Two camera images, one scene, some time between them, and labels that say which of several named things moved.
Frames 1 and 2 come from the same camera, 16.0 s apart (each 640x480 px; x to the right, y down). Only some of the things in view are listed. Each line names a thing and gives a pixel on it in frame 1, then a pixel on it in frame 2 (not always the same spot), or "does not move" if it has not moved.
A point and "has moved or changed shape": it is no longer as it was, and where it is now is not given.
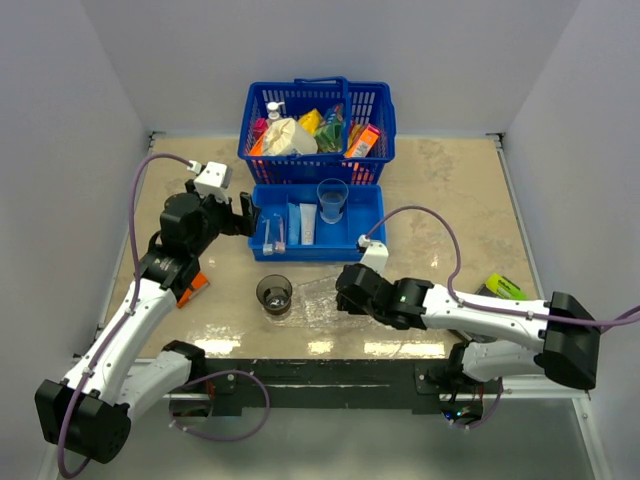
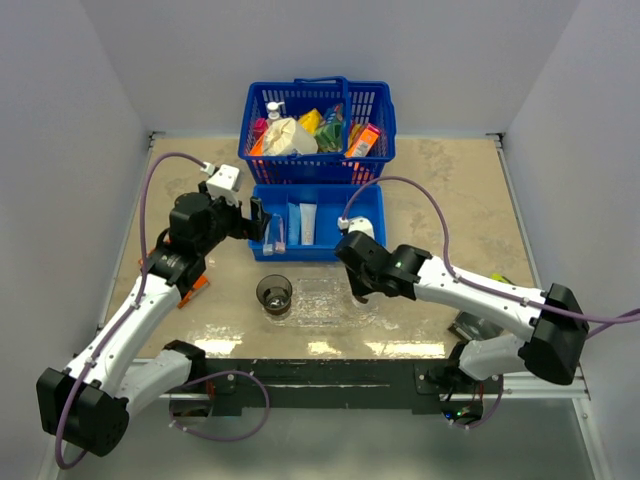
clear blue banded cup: (332, 194) has moved or changed shape
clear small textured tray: (314, 304) does not move
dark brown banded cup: (275, 293) does not move
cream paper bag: (283, 137) does not move
